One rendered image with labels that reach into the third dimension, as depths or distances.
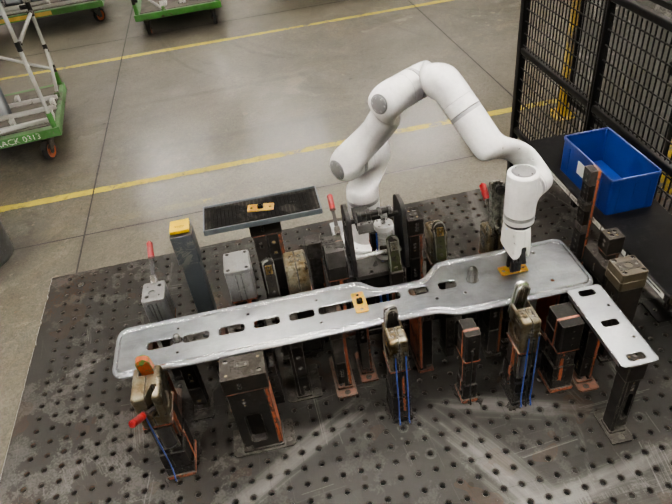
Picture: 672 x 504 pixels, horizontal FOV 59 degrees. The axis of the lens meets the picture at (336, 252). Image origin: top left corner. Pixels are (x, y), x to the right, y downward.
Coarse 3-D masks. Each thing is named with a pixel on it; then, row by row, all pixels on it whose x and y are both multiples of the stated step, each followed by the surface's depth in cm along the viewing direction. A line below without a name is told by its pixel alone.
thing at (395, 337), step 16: (400, 320) 161; (384, 336) 159; (400, 336) 156; (384, 352) 167; (400, 352) 156; (400, 368) 161; (400, 384) 166; (384, 400) 182; (400, 400) 170; (400, 416) 174
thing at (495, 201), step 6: (492, 180) 177; (498, 180) 176; (492, 186) 175; (498, 186) 173; (492, 192) 176; (498, 192) 174; (492, 198) 177; (498, 198) 179; (492, 204) 178; (498, 204) 180; (492, 210) 179; (498, 210) 181; (492, 216) 180; (498, 216) 182; (492, 222) 181; (498, 222) 184; (492, 228) 182; (492, 234) 184
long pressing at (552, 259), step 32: (480, 256) 183; (544, 256) 180; (320, 288) 179; (352, 288) 178; (384, 288) 176; (448, 288) 174; (480, 288) 172; (512, 288) 171; (544, 288) 170; (192, 320) 175; (224, 320) 173; (256, 320) 172; (288, 320) 171; (320, 320) 169; (352, 320) 168; (128, 352) 168; (160, 352) 166; (192, 352) 165; (224, 352) 164
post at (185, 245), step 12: (192, 228) 188; (180, 240) 185; (192, 240) 186; (180, 252) 188; (192, 252) 188; (180, 264) 190; (192, 264) 192; (192, 276) 195; (204, 276) 197; (192, 288) 198; (204, 288) 199; (204, 300) 202; (204, 336) 211
